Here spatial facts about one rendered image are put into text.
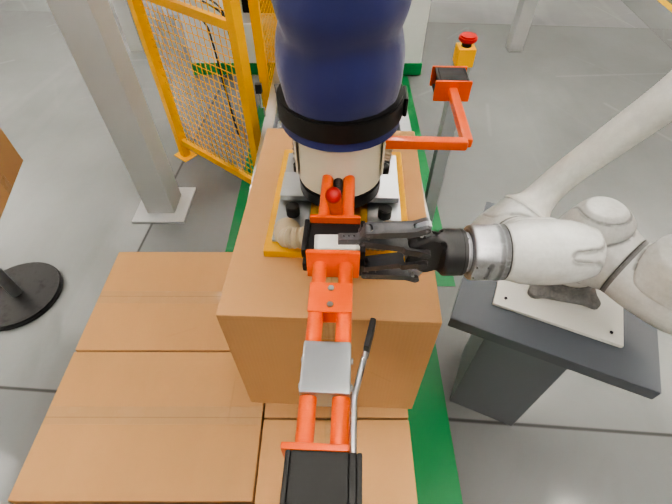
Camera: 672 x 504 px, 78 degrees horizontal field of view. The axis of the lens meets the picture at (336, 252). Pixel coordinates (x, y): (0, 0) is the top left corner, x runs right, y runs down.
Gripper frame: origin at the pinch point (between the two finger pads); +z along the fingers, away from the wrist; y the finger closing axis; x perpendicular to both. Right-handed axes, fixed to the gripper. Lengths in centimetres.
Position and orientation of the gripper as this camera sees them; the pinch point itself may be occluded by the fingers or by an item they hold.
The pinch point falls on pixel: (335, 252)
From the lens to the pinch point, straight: 65.7
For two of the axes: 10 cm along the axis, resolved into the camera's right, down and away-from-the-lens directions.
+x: 0.0, -7.6, 6.5
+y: 0.0, 6.5, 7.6
